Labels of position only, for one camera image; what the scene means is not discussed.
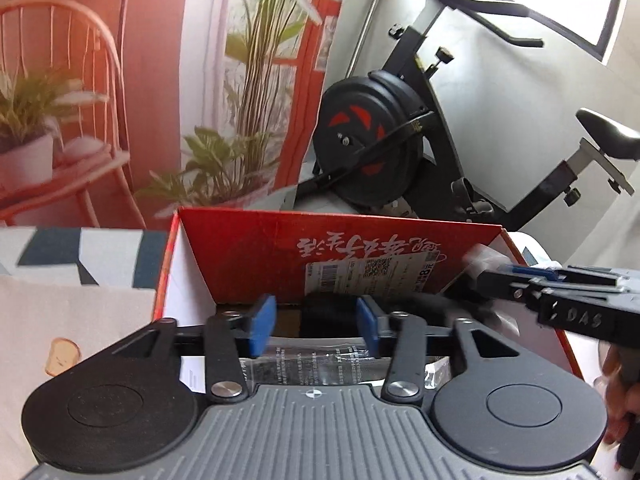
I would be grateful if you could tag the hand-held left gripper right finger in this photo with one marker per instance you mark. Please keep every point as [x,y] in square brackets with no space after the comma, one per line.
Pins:
[367,327]

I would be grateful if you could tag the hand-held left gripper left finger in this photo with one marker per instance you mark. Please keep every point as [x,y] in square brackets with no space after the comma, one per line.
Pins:
[262,327]

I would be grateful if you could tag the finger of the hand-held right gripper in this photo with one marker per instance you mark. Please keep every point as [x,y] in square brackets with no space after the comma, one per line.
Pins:
[505,285]
[535,272]

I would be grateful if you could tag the small clear plastic packet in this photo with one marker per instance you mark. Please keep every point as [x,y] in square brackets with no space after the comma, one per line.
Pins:
[482,260]

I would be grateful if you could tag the clear printed plastic bag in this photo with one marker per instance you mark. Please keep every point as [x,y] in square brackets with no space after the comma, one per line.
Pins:
[320,365]

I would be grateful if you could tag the red cardboard box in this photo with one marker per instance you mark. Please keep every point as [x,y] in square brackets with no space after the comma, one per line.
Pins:
[250,255]

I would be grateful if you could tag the person's right hand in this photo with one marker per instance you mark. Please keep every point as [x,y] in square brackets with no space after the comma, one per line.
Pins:
[612,390]

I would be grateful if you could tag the printed white blanket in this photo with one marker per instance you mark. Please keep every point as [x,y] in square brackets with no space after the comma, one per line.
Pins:
[75,320]

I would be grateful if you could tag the black exercise bike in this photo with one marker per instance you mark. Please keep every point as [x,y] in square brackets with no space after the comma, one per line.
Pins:
[370,130]

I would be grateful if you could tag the blue and white pillow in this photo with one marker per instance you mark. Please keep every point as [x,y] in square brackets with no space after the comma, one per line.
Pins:
[75,255]

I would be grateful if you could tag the metal pole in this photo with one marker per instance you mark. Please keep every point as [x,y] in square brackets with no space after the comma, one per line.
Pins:
[367,20]

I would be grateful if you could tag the wall poster with chair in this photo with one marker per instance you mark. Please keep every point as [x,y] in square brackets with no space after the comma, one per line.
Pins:
[150,85]

